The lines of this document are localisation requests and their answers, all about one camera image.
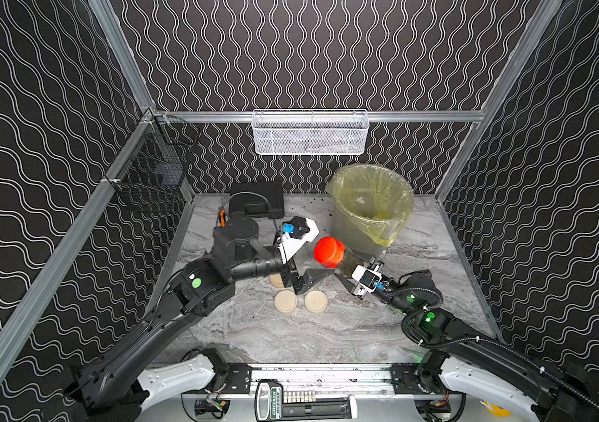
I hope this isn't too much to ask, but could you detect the yellow tape roll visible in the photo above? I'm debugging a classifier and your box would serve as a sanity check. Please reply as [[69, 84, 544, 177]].
[[481, 401, 512, 418]]

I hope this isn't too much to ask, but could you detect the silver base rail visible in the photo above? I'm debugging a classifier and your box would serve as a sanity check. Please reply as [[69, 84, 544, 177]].
[[108, 362, 491, 397]]

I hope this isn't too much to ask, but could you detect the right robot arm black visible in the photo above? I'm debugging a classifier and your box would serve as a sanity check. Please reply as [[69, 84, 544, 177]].
[[341, 262, 599, 421]]

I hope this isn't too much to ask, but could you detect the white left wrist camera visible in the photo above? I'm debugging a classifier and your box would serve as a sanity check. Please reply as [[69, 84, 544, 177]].
[[278, 216, 319, 264]]

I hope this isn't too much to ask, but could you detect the orange handled wrench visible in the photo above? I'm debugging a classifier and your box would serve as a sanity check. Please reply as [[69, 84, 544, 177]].
[[217, 207, 227, 228]]

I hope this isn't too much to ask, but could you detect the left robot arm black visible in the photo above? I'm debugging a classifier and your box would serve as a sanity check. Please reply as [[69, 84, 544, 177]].
[[65, 215, 331, 421]]

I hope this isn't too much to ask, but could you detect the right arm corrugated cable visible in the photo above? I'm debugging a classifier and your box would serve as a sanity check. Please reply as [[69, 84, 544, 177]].
[[383, 271, 599, 422]]

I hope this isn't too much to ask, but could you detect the cream lid of back jar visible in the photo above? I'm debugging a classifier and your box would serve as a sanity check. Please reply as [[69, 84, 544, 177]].
[[274, 289, 299, 315]]

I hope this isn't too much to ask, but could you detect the black wire basket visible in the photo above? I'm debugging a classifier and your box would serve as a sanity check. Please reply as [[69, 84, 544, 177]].
[[111, 109, 203, 215]]

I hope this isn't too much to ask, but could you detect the red jar lid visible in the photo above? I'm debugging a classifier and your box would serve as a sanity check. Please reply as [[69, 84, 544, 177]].
[[314, 237, 346, 268]]

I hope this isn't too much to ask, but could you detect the black plastic tool case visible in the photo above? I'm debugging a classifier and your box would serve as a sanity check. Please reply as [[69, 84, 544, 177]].
[[228, 180, 285, 219]]

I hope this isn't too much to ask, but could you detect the trash bin with yellow bag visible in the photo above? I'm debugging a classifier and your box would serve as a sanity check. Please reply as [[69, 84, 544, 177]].
[[326, 164, 415, 256]]

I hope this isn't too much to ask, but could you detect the white wire mesh basket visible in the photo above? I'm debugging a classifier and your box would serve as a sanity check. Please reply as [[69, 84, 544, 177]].
[[251, 109, 370, 156]]

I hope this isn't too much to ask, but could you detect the tan jar lid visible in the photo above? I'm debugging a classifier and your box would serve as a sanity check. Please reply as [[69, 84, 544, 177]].
[[269, 274, 285, 289]]

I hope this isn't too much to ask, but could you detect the jar with red lid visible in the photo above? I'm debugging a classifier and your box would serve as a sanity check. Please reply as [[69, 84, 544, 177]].
[[336, 247, 373, 278]]

